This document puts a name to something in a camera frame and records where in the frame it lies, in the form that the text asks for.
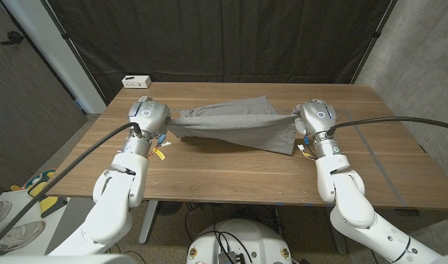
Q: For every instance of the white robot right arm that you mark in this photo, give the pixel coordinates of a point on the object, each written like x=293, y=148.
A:
x=348, y=205

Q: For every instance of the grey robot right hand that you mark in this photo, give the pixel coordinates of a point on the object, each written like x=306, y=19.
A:
x=319, y=115

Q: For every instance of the grey cotton shorts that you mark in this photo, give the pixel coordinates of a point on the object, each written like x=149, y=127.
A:
x=238, y=128

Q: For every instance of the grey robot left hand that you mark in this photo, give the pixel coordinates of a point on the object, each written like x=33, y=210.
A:
x=148, y=115

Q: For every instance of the white door frame post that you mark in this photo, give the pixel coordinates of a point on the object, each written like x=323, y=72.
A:
x=49, y=47

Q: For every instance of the grey table leg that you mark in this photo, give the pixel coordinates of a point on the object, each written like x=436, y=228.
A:
x=339, y=238

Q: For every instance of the black round fan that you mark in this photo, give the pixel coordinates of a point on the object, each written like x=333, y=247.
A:
x=168, y=208

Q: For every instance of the black backdrop stand pole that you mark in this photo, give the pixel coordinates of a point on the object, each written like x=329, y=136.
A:
x=375, y=34
x=65, y=36

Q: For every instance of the black backdrop curtain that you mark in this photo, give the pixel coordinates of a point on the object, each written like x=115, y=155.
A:
x=223, y=36

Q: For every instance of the white table leg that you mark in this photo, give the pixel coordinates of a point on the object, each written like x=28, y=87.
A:
x=148, y=220

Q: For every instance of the white power strip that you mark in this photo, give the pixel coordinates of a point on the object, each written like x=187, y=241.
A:
x=135, y=81

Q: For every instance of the grey hub box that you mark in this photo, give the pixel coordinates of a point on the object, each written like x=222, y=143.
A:
x=227, y=257

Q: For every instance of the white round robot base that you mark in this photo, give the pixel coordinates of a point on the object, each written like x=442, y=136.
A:
x=253, y=238

